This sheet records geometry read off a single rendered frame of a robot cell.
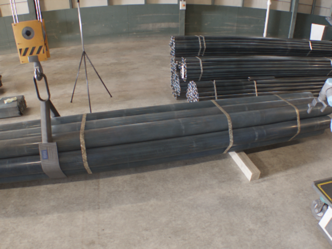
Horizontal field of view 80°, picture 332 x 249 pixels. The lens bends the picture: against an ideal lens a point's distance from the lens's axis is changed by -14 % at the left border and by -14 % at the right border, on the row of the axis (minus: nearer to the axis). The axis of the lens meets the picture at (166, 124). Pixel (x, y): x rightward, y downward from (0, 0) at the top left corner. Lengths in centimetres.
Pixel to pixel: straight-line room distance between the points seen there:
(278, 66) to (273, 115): 142
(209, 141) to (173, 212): 68
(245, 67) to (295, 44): 143
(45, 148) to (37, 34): 88
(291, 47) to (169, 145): 310
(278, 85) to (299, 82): 47
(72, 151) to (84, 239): 70
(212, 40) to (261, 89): 102
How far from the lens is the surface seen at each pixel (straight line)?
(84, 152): 190
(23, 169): 206
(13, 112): 396
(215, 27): 1088
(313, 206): 220
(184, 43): 338
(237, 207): 204
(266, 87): 357
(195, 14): 1046
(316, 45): 488
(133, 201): 202
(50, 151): 195
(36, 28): 184
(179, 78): 352
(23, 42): 189
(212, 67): 308
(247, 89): 337
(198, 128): 199
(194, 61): 301
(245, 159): 239
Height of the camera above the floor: 151
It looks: 30 degrees down
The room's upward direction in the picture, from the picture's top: straight up
